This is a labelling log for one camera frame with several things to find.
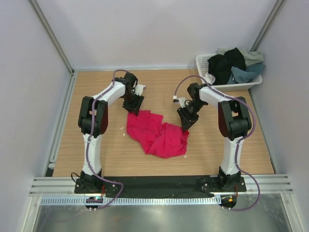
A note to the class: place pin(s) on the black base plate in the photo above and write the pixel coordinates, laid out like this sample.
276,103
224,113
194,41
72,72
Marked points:
159,187

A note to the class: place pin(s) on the aluminium rail frame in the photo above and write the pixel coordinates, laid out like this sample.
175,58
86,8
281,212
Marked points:
263,183

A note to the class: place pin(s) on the white plastic laundry basket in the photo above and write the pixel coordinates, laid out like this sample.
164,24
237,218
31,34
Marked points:
202,67

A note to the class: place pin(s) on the white slotted cable duct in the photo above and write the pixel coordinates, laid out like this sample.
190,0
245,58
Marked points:
95,201

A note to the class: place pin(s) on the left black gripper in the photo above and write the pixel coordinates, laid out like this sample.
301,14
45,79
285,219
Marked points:
135,107

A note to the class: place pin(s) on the pink red t shirt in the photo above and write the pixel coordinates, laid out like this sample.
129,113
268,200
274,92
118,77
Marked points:
156,137

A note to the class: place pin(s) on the blue t shirt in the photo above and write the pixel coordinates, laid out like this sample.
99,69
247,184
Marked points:
251,72

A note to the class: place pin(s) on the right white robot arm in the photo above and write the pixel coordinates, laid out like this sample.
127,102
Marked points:
234,124

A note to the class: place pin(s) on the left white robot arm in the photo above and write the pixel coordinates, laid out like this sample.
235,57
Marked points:
93,122

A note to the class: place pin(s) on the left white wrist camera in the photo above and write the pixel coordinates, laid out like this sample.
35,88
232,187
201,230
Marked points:
139,88

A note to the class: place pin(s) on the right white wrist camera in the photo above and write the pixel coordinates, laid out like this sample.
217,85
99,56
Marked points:
181,101

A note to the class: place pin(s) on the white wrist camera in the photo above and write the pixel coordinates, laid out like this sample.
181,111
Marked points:
139,88
181,101

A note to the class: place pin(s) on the black t shirt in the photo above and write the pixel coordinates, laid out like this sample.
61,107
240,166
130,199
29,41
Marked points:
220,65

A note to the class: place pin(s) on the grey green t shirt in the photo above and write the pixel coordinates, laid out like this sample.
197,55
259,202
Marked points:
250,57

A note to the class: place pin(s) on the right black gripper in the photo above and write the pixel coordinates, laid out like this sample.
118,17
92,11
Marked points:
187,120

